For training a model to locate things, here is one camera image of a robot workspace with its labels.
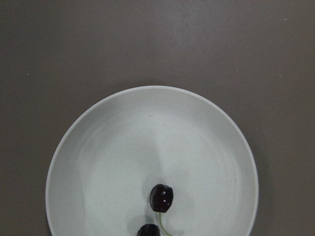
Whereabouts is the dark red cherry pair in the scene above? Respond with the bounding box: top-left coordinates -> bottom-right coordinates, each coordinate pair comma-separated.
137,184 -> 174,236

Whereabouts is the round beige plate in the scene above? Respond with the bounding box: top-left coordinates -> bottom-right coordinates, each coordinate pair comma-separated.
45,86 -> 259,236

